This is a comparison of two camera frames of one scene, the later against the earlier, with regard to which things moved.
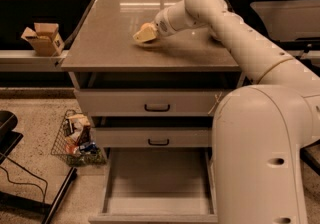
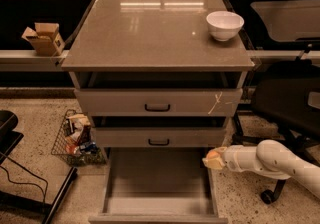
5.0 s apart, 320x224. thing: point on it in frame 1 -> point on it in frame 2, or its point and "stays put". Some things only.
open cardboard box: (45, 38) stays put
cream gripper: (161, 26) -> (232, 157)
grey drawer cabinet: (150, 102) stays put
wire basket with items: (74, 142) stays put
